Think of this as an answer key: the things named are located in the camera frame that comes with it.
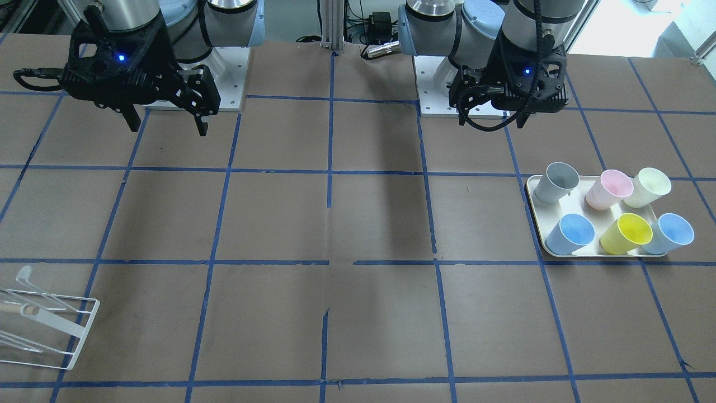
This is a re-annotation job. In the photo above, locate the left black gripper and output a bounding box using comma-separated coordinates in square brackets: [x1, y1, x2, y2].
[449, 40, 569, 128]

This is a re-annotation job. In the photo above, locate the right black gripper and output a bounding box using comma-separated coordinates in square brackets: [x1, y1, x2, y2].
[59, 11, 220, 136]

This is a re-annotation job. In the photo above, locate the light blue plastic cup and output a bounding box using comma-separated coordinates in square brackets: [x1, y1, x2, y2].
[545, 213, 595, 256]

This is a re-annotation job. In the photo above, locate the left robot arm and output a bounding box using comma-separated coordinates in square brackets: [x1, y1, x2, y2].
[397, 1, 584, 132]

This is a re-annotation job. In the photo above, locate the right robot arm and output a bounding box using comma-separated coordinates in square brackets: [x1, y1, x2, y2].
[56, 1, 265, 136]

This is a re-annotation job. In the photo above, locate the grey plastic cup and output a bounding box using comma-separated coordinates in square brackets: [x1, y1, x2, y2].
[534, 162, 580, 204]

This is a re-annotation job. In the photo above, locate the pink plastic cup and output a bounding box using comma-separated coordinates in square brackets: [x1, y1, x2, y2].
[584, 169, 634, 210]

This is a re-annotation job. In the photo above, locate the pale green plastic cup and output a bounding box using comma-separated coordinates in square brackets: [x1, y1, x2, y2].
[623, 167, 672, 208]

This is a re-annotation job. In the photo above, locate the yellow plastic cup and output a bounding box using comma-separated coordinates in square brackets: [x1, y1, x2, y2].
[599, 213, 654, 255]

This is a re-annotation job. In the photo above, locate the cream plastic tray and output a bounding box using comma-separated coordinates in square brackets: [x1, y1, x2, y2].
[525, 175, 666, 259]

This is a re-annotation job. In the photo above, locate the black power adapter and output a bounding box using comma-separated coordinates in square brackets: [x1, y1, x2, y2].
[366, 11, 392, 43]

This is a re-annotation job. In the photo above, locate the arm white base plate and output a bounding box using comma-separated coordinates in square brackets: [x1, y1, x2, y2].
[413, 55, 524, 118]
[180, 48, 252, 112]

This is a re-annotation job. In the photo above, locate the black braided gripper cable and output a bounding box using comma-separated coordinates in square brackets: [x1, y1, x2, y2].
[458, 0, 552, 133]

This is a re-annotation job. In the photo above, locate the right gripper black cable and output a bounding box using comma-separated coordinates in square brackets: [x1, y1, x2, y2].
[13, 67, 68, 92]

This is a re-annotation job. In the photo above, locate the silver cable connector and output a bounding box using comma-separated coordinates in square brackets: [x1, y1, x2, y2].
[360, 41, 401, 60]

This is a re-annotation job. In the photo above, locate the aluminium frame post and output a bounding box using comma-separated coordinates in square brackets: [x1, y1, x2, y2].
[319, 0, 347, 54]

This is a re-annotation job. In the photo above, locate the white wire dish rack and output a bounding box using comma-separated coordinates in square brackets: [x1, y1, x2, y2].
[1, 265, 101, 371]

